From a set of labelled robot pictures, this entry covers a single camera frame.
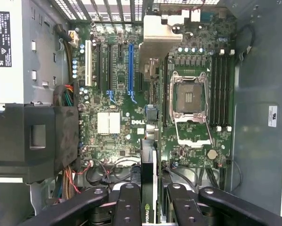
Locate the silver coin battery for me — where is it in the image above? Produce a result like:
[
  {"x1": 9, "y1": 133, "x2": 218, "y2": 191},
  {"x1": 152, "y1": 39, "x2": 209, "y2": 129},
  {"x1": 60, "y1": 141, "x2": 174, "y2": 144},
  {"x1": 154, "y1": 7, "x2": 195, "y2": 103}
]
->
[{"x1": 206, "y1": 149, "x2": 218, "y2": 160}]

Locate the metal socket cover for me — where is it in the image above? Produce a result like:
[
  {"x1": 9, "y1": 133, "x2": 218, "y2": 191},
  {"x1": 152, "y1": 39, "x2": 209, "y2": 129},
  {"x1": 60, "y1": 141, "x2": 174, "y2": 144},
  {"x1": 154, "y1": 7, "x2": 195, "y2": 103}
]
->
[{"x1": 175, "y1": 116, "x2": 214, "y2": 148}]

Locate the white chipset heatsink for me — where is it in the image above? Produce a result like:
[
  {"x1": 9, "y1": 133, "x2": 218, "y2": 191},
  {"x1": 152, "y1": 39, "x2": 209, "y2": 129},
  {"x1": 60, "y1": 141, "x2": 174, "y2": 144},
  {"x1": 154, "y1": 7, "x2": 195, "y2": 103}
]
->
[{"x1": 97, "y1": 112, "x2": 121, "y2": 135}]

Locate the green Dell motherboard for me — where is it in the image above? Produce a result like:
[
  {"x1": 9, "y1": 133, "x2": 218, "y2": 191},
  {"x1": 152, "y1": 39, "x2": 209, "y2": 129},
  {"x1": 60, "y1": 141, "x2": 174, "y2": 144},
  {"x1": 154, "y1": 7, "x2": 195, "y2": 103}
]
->
[{"x1": 71, "y1": 22, "x2": 235, "y2": 169}]

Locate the CPU socket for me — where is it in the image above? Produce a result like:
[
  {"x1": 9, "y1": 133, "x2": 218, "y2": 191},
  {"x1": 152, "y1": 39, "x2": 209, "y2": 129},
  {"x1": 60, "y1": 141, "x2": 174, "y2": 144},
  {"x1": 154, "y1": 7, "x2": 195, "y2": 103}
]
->
[{"x1": 170, "y1": 71, "x2": 211, "y2": 118}]

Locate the black RAM slot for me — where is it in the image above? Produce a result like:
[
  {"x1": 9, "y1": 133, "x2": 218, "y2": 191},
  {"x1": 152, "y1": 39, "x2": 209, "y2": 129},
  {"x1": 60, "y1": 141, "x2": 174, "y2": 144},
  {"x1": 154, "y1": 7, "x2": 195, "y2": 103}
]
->
[
  {"x1": 216, "y1": 49, "x2": 221, "y2": 132},
  {"x1": 220, "y1": 49, "x2": 226, "y2": 131},
  {"x1": 212, "y1": 49, "x2": 217, "y2": 131},
  {"x1": 225, "y1": 48, "x2": 235, "y2": 132}
]

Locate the blue expansion slot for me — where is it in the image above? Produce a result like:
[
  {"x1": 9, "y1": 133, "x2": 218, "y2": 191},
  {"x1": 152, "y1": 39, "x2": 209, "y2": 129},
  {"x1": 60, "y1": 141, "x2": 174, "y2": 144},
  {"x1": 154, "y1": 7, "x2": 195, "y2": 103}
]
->
[{"x1": 127, "y1": 43, "x2": 135, "y2": 95}]

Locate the long black expansion slot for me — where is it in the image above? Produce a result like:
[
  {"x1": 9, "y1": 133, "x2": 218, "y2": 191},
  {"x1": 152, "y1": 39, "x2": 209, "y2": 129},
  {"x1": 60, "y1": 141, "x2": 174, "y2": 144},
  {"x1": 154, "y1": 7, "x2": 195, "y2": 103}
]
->
[
  {"x1": 106, "y1": 43, "x2": 112, "y2": 91},
  {"x1": 97, "y1": 43, "x2": 102, "y2": 90}
]

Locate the dark grey PC case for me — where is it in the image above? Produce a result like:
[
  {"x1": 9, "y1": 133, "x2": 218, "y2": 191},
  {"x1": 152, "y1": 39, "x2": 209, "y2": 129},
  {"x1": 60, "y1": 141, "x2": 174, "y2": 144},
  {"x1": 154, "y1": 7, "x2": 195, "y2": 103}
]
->
[{"x1": 0, "y1": 0, "x2": 282, "y2": 226}]

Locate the white PCI expansion slot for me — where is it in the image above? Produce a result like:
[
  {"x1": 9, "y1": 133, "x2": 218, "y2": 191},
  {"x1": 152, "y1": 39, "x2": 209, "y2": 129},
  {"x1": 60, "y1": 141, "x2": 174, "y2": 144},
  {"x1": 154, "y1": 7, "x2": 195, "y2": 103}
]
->
[{"x1": 85, "y1": 40, "x2": 93, "y2": 87}]

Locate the grey power supply unit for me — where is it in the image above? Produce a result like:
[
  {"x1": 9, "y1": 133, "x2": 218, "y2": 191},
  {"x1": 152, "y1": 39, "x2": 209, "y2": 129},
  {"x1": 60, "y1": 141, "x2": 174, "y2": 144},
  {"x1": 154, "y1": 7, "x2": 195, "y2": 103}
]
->
[{"x1": 0, "y1": 0, "x2": 71, "y2": 105}]

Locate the white power connector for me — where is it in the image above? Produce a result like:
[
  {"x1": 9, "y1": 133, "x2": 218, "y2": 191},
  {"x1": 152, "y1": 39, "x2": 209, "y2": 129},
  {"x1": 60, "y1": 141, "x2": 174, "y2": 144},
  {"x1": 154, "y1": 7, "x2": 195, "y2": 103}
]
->
[{"x1": 68, "y1": 30, "x2": 80, "y2": 48}]

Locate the orange and red wire bundle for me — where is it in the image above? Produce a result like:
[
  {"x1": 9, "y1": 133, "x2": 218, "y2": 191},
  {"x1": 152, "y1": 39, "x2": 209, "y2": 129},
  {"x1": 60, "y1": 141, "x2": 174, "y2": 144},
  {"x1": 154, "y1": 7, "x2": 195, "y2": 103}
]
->
[{"x1": 58, "y1": 164, "x2": 82, "y2": 201}]

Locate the coloured power wire bundle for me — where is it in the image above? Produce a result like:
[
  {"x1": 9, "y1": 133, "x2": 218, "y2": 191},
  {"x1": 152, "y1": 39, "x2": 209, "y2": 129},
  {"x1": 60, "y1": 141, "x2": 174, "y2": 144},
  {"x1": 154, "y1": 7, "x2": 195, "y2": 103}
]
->
[{"x1": 53, "y1": 83, "x2": 75, "y2": 106}]

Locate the black sleeved power cable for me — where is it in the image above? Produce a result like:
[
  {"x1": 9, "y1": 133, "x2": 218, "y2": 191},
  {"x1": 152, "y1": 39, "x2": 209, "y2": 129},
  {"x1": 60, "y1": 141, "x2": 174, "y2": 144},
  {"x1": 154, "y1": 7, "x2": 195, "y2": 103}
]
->
[{"x1": 54, "y1": 23, "x2": 73, "y2": 82}]

